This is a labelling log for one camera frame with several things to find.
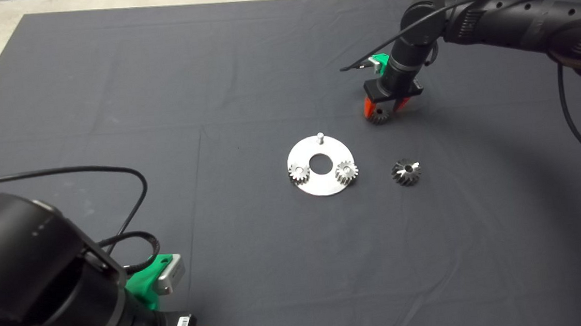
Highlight round metal plate with hole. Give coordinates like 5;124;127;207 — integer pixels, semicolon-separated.
285;130;358;200

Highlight dark grey table cloth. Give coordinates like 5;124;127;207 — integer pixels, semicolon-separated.
0;0;581;326

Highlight small shiny steel gear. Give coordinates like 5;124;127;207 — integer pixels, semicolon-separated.
333;159;360;185
288;162;312;185

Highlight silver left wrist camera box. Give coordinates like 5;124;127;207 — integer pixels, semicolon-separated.
154;253;187;296

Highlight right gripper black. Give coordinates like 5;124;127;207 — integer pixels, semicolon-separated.
361;74;426;121

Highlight black left camera cable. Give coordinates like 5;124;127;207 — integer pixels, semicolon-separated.
0;160;162;285

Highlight green right camera mount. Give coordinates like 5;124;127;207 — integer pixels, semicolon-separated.
369;53;392;77

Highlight green left camera mount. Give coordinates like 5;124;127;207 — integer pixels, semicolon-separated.
122;253;178;312

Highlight small dark steel gear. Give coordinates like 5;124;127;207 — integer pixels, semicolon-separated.
368;106;391;126

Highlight black right camera cable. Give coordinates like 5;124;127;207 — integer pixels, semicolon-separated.
335;0;581;195

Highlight black camera cable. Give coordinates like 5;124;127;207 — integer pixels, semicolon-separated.
335;0;581;195
0;160;162;285

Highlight large steel bevel gear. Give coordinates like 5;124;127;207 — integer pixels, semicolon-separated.
390;156;423;188

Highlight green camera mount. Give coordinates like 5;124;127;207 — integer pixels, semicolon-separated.
122;253;178;312
369;53;392;77

